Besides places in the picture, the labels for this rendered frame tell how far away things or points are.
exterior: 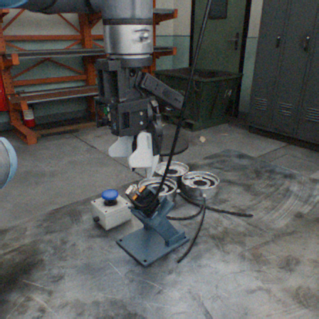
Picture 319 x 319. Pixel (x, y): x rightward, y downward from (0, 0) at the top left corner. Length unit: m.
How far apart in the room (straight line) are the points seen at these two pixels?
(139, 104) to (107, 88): 0.06
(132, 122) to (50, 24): 4.13
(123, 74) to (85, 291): 0.38
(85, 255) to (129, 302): 0.15
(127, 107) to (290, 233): 0.48
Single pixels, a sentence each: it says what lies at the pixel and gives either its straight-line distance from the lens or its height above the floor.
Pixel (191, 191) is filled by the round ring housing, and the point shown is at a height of 0.83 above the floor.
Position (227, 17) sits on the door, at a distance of 4.82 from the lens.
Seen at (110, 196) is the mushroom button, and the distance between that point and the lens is 0.71.
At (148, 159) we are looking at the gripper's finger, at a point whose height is 1.02.
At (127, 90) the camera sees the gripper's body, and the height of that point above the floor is 1.14.
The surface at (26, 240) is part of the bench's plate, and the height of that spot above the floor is 0.80.
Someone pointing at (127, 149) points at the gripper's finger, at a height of 1.02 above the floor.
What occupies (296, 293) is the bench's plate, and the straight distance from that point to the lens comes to 0.62.
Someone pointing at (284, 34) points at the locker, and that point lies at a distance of 3.72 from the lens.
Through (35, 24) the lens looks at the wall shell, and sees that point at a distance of 4.51.
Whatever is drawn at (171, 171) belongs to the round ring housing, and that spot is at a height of 0.82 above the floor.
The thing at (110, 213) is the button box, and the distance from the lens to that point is 0.70.
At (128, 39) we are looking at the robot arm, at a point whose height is 1.21.
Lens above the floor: 1.22
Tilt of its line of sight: 25 degrees down
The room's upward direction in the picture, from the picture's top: straight up
